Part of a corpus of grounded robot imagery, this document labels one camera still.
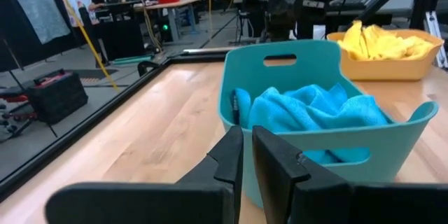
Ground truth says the black device green light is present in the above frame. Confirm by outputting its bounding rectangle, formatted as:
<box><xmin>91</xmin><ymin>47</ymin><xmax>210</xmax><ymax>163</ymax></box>
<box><xmin>159</xmin><ymin>20</ymin><xmax>174</xmax><ymax>43</ymax></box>

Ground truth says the grey hanging cloth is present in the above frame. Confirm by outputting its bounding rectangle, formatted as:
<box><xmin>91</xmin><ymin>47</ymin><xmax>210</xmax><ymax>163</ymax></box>
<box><xmin>1</xmin><ymin>0</ymin><xmax>72</xmax><ymax>46</ymax></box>

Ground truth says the aluminium frame post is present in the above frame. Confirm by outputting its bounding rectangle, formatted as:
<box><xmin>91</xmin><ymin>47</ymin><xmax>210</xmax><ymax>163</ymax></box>
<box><xmin>424</xmin><ymin>9</ymin><xmax>448</xmax><ymax>70</ymax></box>

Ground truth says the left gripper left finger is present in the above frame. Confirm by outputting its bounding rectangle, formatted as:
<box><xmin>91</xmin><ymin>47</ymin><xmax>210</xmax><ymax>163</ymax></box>
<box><xmin>44</xmin><ymin>125</ymin><xmax>245</xmax><ymax>224</ymax></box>

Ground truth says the wooden top desk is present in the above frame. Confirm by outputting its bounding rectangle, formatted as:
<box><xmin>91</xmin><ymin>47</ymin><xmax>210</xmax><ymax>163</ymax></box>
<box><xmin>132</xmin><ymin>0</ymin><xmax>209</xmax><ymax>43</ymax></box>

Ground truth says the orange plastic basket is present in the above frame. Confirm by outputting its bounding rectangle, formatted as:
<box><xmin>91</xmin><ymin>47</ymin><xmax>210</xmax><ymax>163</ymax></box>
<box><xmin>325</xmin><ymin>29</ymin><xmax>445</xmax><ymax>82</ymax></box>

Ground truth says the long yellow hanging cable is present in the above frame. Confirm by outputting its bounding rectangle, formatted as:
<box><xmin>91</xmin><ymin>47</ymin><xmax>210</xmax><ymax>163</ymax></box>
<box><xmin>47</xmin><ymin>0</ymin><xmax>121</xmax><ymax>93</ymax></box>

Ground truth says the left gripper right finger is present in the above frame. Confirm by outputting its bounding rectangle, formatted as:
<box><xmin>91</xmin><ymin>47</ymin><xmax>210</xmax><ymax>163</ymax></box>
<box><xmin>251</xmin><ymin>125</ymin><xmax>448</xmax><ymax>224</ymax></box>

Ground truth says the grey desk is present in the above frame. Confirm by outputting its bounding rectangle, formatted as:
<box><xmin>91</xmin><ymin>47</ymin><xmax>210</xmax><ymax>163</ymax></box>
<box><xmin>328</xmin><ymin>0</ymin><xmax>416</xmax><ymax>19</ymax></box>

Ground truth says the black cabinet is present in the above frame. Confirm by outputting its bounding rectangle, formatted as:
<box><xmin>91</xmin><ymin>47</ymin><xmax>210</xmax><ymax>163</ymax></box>
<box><xmin>96</xmin><ymin>8</ymin><xmax>148</xmax><ymax>62</ymax></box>

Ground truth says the person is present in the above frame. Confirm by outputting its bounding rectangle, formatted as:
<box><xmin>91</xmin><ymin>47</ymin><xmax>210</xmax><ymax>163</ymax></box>
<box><xmin>78</xmin><ymin>1</ymin><xmax>111</xmax><ymax>69</ymax></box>

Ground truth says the teal plastic basket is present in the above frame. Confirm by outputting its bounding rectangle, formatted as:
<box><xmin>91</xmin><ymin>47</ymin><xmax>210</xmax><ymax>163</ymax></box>
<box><xmin>217</xmin><ymin>39</ymin><xmax>440</xmax><ymax>209</ymax></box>

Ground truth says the black partition panel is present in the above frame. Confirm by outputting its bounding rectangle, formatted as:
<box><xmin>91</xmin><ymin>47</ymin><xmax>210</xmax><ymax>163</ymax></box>
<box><xmin>0</xmin><ymin>0</ymin><xmax>102</xmax><ymax>75</ymax></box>

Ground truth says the teal floor item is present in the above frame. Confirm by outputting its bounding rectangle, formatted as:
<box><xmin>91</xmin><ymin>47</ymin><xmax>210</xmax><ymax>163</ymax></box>
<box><xmin>111</xmin><ymin>54</ymin><xmax>156</xmax><ymax>67</ymax></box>

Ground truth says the yellow microfiber towel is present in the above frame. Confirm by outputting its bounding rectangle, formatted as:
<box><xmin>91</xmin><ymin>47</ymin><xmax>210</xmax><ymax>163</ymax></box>
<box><xmin>337</xmin><ymin>20</ymin><xmax>386</xmax><ymax>62</ymax></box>
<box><xmin>370</xmin><ymin>34</ymin><xmax>436</xmax><ymax>62</ymax></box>

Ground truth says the black table frame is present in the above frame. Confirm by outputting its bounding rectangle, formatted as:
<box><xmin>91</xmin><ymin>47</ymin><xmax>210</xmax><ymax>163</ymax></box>
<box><xmin>0</xmin><ymin>0</ymin><xmax>448</xmax><ymax>202</ymax></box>

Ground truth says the blue microfiber towel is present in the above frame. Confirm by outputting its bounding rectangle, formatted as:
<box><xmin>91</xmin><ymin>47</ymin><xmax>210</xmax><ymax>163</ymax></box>
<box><xmin>230</xmin><ymin>83</ymin><xmax>392</xmax><ymax>166</ymax></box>

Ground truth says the red black floor equipment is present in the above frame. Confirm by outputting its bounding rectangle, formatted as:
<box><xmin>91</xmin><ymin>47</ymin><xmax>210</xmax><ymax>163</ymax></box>
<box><xmin>0</xmin><ymin>89</ymin><xmax>38</xmax><ymax>145</ymax></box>

